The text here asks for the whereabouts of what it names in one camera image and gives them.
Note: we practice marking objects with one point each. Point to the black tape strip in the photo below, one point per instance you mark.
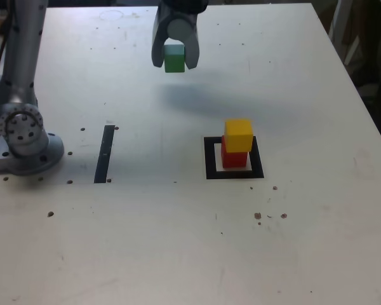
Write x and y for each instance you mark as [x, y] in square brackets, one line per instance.
[103, 155]

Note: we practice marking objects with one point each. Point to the green cube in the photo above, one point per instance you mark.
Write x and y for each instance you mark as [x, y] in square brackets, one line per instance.
[174, 63]

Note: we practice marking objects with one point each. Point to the red cube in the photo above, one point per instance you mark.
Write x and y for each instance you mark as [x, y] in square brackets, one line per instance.
[234, 160]

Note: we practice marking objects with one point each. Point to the white background post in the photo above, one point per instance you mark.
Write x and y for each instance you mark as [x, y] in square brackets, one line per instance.
[336, 19]

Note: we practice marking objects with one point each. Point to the yellow cube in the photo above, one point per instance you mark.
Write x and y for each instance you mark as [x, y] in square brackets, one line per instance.
[238, 136]

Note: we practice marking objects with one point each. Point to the black tape square outline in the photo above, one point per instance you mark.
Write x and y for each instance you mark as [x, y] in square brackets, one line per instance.
[209, 159]

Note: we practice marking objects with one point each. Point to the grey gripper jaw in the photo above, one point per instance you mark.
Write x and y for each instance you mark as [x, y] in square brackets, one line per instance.
[157, 47]
[192, 47]

